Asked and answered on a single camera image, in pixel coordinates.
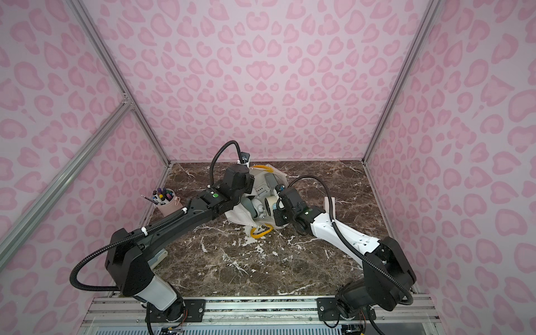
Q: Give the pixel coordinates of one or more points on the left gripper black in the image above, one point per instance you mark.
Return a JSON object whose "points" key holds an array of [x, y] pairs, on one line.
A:
{"points": [[250, 202]]}

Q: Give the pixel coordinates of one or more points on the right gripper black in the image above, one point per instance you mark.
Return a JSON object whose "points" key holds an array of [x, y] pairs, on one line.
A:
{"points": [[276, 210]]}

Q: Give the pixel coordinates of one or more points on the white canvas tote bag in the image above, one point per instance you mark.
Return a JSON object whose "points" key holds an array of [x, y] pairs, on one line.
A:
{"points": [[251, 212]]}

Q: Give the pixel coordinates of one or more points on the white square alarm clock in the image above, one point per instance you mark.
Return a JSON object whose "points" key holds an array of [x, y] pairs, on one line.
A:
{"points": [[330, 206]]}

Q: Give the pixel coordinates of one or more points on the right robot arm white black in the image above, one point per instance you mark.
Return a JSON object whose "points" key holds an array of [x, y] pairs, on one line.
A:
{"points": [[387, 274]]}

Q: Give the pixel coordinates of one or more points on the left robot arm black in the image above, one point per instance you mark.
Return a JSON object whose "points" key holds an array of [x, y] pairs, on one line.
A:
{"points": [[127, 262]]}

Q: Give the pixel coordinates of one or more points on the pink pen holder cup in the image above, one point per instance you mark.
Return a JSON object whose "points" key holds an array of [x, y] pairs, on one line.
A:
{"points": [[165, 200]]}

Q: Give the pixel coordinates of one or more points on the aluminium diagonal frame bar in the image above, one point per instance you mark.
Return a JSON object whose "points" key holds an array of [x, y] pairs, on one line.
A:
{"points": [[27, 223]]}

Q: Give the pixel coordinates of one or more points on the aluminium corner frame post left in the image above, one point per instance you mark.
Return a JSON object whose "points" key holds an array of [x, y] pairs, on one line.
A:
{"points": [[91, 31]]}

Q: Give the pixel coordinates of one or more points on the aluminium corner frame post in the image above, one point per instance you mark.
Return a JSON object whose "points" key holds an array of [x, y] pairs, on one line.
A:
{"points": [[91, 31], [429, 18]]}

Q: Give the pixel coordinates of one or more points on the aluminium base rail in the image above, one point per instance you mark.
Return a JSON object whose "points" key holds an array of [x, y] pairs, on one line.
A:
{"points": [[288, 314]]}

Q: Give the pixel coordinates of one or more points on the aluminium corner frame post right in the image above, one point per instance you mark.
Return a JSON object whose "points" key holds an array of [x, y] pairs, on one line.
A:
{"points": [[429, 18]]}

